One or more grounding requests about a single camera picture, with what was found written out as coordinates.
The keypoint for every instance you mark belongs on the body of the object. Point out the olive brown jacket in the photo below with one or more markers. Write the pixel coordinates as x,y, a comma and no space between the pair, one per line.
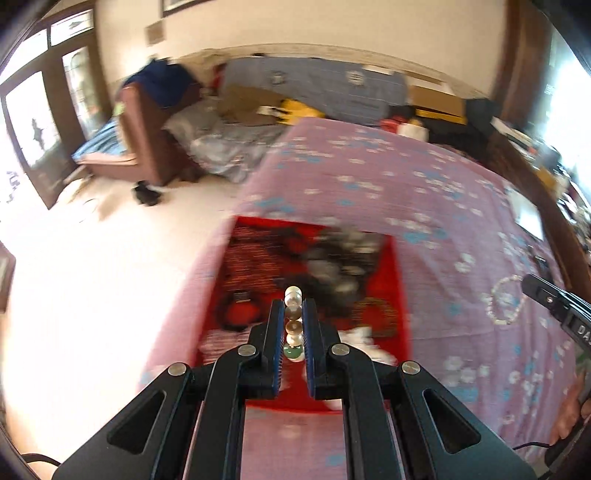
244,106

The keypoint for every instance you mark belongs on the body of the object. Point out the red polka dot scrunchie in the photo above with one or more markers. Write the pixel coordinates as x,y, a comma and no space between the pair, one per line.
256,261

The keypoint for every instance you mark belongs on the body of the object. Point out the red plaid scrunchie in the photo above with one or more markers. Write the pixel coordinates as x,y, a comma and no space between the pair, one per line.
224,344

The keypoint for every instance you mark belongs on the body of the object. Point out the wall plaque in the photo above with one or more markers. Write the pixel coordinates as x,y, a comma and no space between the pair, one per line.
153,33

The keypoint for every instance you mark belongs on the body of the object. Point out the blue clothes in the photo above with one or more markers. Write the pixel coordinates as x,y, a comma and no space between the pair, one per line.
161,76

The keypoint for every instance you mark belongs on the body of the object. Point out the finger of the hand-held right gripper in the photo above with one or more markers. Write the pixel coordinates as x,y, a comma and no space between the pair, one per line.
549,297

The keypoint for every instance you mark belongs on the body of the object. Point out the white papers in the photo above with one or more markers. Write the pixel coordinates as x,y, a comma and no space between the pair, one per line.
528,214

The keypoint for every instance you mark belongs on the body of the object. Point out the yellow box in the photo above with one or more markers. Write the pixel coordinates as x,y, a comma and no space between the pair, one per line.
438,116

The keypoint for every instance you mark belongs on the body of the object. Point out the wooden glass door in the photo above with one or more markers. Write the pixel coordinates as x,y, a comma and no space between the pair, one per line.
41,115

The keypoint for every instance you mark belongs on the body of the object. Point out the yellow packet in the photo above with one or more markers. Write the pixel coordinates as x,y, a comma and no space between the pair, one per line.
300,110

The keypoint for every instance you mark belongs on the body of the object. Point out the blue checkered quilt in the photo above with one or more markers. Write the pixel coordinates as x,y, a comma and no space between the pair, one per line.
323,85

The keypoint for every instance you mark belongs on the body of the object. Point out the white polka dot scrunchie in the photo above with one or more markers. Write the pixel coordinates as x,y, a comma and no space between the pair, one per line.
364,344

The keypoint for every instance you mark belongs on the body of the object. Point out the brown sofa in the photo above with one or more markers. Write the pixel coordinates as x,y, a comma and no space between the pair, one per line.
147,143

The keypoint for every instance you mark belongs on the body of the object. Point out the brown cardboard box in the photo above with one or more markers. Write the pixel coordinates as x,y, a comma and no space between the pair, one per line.
436,99

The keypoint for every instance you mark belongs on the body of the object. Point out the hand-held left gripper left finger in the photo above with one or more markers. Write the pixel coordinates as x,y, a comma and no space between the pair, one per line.
278,332

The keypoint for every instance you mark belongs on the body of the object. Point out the picture frame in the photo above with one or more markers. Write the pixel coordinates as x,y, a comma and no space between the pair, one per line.
182,5

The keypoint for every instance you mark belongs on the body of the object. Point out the wooden desk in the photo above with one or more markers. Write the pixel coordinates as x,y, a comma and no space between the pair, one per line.
545,175

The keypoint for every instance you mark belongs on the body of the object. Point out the black clothes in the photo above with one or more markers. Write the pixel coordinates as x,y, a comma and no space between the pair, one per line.
452,138

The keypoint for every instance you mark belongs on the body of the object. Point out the grey pillow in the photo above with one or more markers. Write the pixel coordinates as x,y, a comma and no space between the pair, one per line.
217,138

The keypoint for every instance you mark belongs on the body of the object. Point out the grey sheer scrunchie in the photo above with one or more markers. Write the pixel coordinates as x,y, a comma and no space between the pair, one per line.
341,263

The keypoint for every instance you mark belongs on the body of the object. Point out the blue seat cushion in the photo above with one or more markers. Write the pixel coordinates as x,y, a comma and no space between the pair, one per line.
106,145

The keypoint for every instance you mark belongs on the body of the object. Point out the red cardboard box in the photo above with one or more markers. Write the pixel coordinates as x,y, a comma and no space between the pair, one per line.
258,387

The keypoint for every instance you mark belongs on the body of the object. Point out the black smartphone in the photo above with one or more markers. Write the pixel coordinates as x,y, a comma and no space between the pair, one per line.
539,264

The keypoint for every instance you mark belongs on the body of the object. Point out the person's right hand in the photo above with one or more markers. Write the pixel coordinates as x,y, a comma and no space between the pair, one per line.
571,415

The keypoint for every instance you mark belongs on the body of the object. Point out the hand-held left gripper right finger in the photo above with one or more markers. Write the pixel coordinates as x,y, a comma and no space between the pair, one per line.
308,341

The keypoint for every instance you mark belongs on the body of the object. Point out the black shoes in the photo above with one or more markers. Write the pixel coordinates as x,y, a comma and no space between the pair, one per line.
147,194

